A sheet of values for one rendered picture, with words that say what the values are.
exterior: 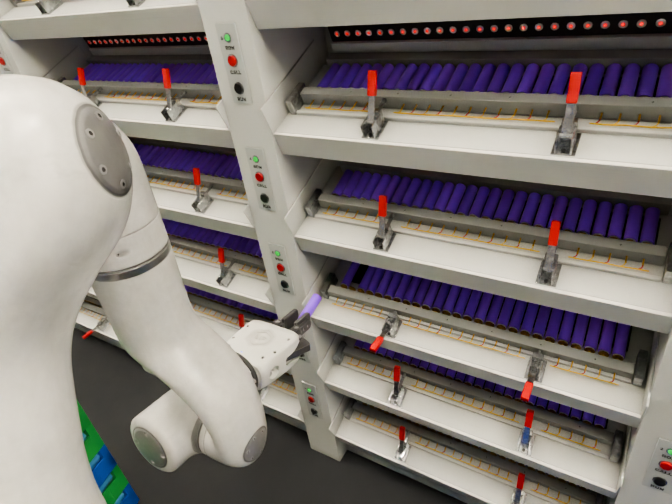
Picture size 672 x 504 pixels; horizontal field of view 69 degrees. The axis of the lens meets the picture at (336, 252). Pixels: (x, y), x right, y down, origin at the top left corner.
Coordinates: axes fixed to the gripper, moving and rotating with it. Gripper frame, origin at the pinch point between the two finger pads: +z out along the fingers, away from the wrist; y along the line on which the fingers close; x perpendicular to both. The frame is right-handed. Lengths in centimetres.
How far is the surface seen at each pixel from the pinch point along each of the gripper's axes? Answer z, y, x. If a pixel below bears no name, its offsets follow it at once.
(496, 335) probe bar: 17.7, -30.1, 3.8
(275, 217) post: 10.2, 10.6, -14.5
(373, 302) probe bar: 17.8, -5.9, 3.7
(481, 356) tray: 15.8, -28.4, 7.7
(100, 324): 22, 104, 45
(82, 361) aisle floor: 17, 113, 60
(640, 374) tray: 17, -52, 4
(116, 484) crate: -14, 49, 54
